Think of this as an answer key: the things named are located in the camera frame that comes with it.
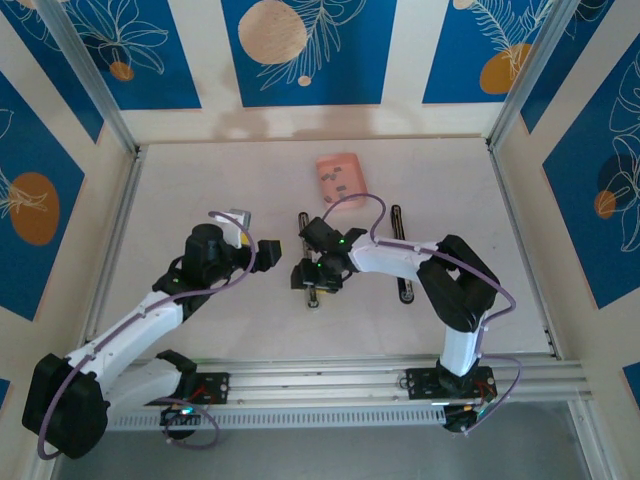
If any black stapler part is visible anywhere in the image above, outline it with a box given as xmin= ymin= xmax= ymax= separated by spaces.
xmin=390 ymin=203 xmax=417 ymax=306

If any grey slotted cable duct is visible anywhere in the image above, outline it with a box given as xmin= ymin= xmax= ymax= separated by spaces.
xmin=104 ymin=404 xmax=447 ymax=432

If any pink plastic tray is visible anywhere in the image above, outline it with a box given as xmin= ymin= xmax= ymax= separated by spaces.
xmin=314 ymin=152 xmax=371 ymax=214

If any aluminium frame post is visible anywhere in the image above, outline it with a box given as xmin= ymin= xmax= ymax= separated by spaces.
xmin=34 ymin=0 xmax=141 ymax=157
xmin=485 ymin=0 xmax=576 ymax=151

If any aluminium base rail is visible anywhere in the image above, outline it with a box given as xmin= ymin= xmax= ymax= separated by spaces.
xmin=107 ymin=353 xmax=587 ymax=407

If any aluminium table side rail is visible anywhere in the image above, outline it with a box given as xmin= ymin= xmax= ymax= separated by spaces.
xmin=487 ymin=142 xmax=561 ymax=361
xmin=82 ymin=143 xmax=149 ymax=361

